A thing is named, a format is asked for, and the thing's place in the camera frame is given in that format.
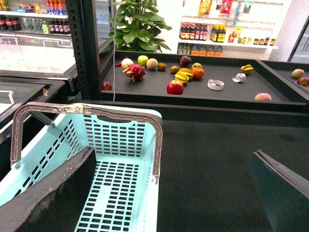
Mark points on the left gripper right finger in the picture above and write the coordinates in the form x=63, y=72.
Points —
x=283, y=193

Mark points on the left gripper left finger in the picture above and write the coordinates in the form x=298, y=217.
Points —
x=55, y=203

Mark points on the light blue plastic basket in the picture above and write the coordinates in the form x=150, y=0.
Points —
x=123, y=196

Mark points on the grey basket handle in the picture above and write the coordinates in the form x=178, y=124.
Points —
x=38, y=109

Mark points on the pale peach front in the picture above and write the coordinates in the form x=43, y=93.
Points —
x=263, y=97

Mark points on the red apple in right tray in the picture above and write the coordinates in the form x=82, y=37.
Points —
x=303, y=81

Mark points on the peach in right tray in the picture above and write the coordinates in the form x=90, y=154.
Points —
x=297, y=73

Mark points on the yellow starfruit far right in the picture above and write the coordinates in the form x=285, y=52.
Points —
x=247, y=69

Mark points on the yellow starfruit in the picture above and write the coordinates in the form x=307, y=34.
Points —
x=247, y=69
x=181, y=77
x=187, y=72

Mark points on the small dark red apple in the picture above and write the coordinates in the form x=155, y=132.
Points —
x=106, y=86

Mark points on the orange persimmon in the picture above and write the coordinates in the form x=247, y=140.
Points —
x=198, y=73

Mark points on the pink dragon fruit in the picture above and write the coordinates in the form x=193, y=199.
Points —
x=135, y=72

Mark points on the white round fruit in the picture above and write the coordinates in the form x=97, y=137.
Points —
x=126, y=63

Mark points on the yellow starfruit behind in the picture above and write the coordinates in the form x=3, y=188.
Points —
x=187, y=72

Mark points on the large red apple upper shelf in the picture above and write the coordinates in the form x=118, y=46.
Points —
x=175, y=87

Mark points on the yellow starfruit front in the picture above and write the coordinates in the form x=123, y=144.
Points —
x=181, y=77

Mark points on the black upper fruit tray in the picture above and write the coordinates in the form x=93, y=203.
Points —
x=215, y=89

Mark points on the white goods shelf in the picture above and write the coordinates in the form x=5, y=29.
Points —
x=230, y=28

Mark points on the green apple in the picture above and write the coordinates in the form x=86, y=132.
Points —
x=142, y=60

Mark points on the purple passion fruit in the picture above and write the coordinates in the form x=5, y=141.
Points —
x=185, y=60

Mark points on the pale green peach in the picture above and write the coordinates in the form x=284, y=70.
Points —
x=152, y=64

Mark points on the brown kiwi right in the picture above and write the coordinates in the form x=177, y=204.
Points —
x=174, y=69

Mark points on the brown kiwi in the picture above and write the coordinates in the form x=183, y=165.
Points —
x=162, y=67
x=174, y=69

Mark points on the brown kiwi left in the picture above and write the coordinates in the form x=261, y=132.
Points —
x=162, y=67

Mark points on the drinks shelf left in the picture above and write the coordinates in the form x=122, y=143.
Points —
x=49, y=17

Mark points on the green potted plant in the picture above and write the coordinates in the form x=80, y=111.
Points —
x=136, y=26

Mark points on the black shelf upright post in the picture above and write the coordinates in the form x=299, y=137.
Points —
x=82, y=20

